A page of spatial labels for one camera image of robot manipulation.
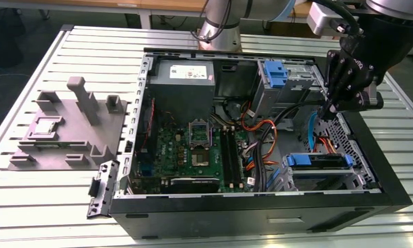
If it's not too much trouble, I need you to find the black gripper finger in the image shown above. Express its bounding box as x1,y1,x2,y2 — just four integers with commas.
321,50,353,121
334,84,366,114

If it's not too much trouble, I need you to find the blue data wire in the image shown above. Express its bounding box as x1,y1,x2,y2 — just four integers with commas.
308,110,328,152

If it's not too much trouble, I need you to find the orange red power wire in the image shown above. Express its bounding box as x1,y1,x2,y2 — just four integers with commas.
313,136,342,160

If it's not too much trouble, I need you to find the hard disk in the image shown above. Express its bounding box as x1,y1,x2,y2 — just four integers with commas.
265,153,354,191

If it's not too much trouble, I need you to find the grey metal disk bay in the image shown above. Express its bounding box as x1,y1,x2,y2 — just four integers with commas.
280,152,369,192

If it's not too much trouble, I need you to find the grey optical drive cage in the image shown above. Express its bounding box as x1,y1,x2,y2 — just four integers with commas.
252,58,329,119

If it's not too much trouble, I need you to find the blue plastic drive latch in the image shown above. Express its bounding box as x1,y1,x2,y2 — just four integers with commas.
264,60,288,89

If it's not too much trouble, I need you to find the black RAM slot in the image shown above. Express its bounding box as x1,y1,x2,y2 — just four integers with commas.
220,126,236,189
229,126,244,189

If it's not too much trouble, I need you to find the grey power supply unit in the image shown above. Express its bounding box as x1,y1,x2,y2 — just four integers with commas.
146,59,217,125

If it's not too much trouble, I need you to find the metal socket cover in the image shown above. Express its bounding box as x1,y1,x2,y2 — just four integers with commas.
188,119,213,151

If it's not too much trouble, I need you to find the CPU socket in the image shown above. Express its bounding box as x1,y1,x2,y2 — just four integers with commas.
190,151,213,168

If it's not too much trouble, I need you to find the black graphics card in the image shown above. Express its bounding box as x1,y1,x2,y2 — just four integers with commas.
160,176,221,194

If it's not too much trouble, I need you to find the green motherboard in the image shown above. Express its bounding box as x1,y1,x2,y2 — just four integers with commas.
129,121,254,195

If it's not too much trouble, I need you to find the black open PC case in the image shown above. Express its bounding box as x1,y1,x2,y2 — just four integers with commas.
85,46,413,240

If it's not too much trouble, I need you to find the grey parts rack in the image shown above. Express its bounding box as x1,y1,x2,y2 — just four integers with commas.
6,76,132,172

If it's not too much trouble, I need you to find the silver CPU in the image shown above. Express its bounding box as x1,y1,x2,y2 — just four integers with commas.
33,120,56,134

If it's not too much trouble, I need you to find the green RAM stick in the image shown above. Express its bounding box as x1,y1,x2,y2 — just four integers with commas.
33,143,72,150

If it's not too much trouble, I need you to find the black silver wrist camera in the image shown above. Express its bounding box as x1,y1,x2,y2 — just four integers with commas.
361,84,385,112

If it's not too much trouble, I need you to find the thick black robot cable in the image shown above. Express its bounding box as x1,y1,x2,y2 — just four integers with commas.
313,0,362,36

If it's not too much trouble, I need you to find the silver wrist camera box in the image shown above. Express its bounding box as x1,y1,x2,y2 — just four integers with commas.
306,2,353,36

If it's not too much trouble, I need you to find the orange yellow wire bundle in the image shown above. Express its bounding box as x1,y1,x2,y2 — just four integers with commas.
240,119,280,173

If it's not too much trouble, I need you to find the black cable pair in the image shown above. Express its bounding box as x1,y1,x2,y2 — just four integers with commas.
253,100,326,192

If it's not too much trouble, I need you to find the wooden desk white frame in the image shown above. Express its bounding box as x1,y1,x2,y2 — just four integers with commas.
26,0,208,29

